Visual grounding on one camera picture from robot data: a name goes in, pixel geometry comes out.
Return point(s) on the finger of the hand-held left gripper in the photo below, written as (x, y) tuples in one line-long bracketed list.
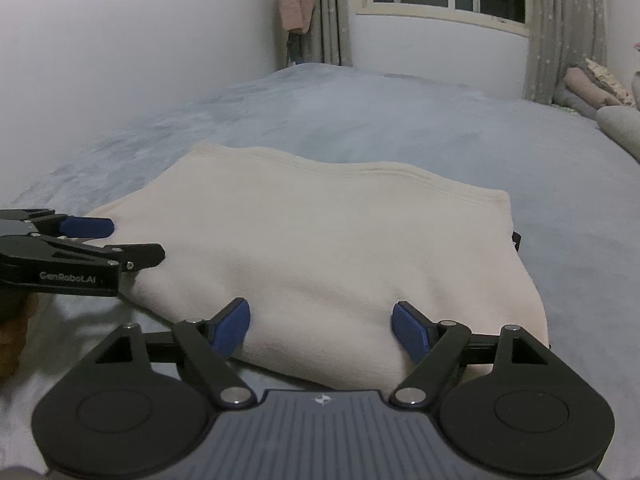
[(145, 255), (90, 227)]

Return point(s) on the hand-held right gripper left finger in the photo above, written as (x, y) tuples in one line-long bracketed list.
[(230, 327)]

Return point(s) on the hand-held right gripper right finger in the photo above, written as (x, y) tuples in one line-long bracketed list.
[(410, 332)]

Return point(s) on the beige sweatshirt with black sleeves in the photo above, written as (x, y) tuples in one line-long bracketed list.
[(325, 260)]

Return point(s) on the person's left hand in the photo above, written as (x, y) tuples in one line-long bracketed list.
[(12, 345)]

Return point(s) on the grey patterned curtain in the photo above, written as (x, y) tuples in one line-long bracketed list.
[(330, 10), (565, 30)]

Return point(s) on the floral pillow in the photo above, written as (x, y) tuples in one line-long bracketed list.
[(607, 77)]

